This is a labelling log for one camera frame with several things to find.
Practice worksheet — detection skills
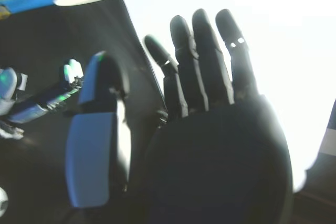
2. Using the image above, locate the yellow toy car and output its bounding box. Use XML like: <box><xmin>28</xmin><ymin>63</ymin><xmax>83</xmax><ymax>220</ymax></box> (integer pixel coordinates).
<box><xmin>0</xmin><ymin>5</ymin><xmax>12</xmax><ymax>20</ymax></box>

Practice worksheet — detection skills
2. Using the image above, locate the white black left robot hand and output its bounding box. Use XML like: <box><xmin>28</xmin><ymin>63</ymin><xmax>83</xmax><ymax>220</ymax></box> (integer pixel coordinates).
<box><xmin>65</xmin><ymin>8</ymin><xmax>293</xmax><ymax>224</ymax></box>

